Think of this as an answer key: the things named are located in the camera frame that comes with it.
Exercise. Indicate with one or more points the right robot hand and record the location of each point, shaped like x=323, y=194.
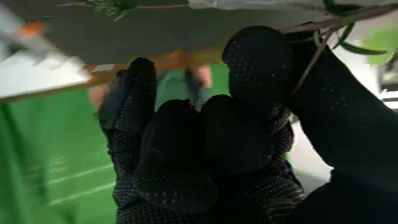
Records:
x=236, y=150

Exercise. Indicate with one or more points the green sprig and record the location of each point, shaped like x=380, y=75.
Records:
x=108, y=5
x=361, y=51

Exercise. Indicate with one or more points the dark mat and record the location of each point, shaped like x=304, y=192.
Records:
x=147, y=33

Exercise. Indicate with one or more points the white sheet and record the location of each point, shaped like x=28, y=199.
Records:
x=35, y=73

